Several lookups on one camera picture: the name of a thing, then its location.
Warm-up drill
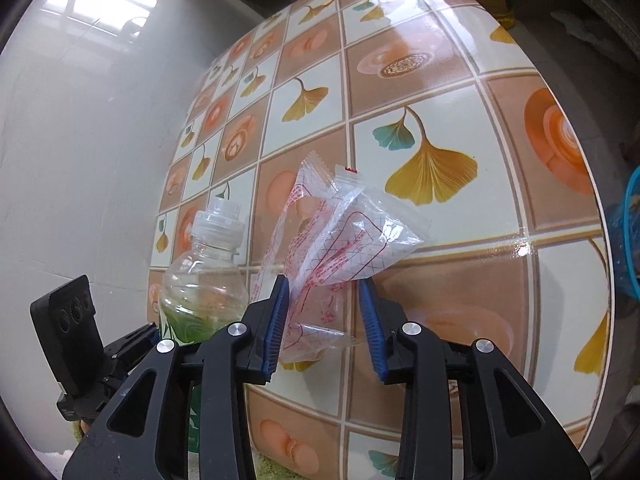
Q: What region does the green label plastic bottle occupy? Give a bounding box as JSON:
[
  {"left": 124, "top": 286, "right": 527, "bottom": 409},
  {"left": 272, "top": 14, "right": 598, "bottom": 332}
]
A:
[{"left": 157, "top": 196, "right": 252, "bottom": 461}]

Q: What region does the clear red-printed plastic wrapper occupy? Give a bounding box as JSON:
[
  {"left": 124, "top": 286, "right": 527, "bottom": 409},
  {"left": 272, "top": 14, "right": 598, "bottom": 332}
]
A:
[{"left": 250, "top": 152, "right": 430, "bottom": 364}]

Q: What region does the blue plastic trash basket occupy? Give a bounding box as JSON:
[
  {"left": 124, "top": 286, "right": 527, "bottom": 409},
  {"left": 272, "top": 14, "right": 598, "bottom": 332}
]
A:
[{"left": 606, "top": 168, "right": 639, "bottom": 300}]

